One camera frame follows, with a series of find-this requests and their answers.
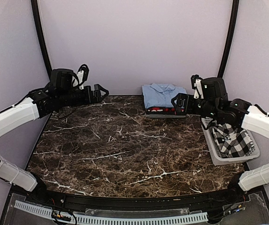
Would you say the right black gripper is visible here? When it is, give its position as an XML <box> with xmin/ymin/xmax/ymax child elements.
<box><xmin>172</xmin><ymin>92</ymin><xmax>219</xmax><ymax>120</ymax></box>

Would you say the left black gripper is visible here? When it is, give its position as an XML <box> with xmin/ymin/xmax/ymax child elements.
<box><xmin>58</xmin><ymin>83</ymin><xmax>109</xmax><ymax>107</ymax></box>

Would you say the light blue long sleeve shirt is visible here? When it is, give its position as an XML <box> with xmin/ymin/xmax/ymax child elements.
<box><xmin>142</xmin><ymin>83</ymin><xmax>187</xmax><ymax>109</ymax></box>

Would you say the red black plaid shirt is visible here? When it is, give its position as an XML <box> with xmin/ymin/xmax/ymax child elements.
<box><xmin>147</xmin><ymin>107</ymin><xmax>175</xmax><ymax>113</ymax></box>

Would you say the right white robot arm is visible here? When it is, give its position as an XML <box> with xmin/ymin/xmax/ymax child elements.
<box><xmin>171</xmin><ymin>93</ymin><xmax>269</xmax><ymax>203</ymax></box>

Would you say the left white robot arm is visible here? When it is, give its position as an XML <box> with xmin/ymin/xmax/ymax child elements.
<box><xmin>0</xmin><ymin>84</ymin><xmax>109</xmax><ymax>204</ymax></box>

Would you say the black white checkered shirt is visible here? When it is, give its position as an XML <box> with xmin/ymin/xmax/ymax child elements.
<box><xmin>211</xmin><ymin>124</ymin><xmax>254</xmax><ymax>158</ymax></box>

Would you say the grey plastic laundry basket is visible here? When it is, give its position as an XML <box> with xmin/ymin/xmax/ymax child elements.
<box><xmin>200</xmin><ymin>117</ymin><xmax>260</xmax><ymax>165</ymax></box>

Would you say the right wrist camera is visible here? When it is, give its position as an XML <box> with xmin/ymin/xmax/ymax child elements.
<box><xmin>191</xmin><ymin>75</ymin><xmax>228</xmax><ymax>103</ymax></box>

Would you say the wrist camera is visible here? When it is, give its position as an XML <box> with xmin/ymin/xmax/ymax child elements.
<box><xmin>191</xmin><ymin>75</ymin><xmax>228</xmax><ymax>103</ymax></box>
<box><xmin>48</xmin><ymin>64</ymin><xmax>89</xmax><ymax>92</ymax></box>

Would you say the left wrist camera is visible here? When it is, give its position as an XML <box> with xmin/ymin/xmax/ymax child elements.
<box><xmin>48</xmin><ymin>64</ymin><xmax>89</xmax><ymax>92</ymax></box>

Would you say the right black frame post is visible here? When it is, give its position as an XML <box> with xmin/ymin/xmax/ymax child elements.
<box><xmin>217</xmin><ymin>0</ymin><xmax>239</xmax><ymax>78</ymax></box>

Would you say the black frame post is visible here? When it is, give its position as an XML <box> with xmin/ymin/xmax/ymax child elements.
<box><xmin>31</xmin><ymin>0</ymin><xmax>52</xmax><ymax>77</ymax></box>
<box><xmin>217</xmin><ymin>0</ymin><xmax>239</xmax><ymax>78</ymax></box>

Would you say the left black frame post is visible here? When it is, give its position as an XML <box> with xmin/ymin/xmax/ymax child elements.
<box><xmin>31</xmin><ymin>0</ymin><xmax>52</xmax><ymax>77</ymax></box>

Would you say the black front rail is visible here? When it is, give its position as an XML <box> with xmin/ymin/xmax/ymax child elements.
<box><xmin>24</xmin><ymin>189</ymin><xmax>245</xmax><ymax>212</ymax></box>

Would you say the white slotted cable duct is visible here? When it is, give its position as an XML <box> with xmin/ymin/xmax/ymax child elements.
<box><xmin>14</xmin><ymin>200</ymin><xmax>208</xmax><ymax>225</ymax></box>

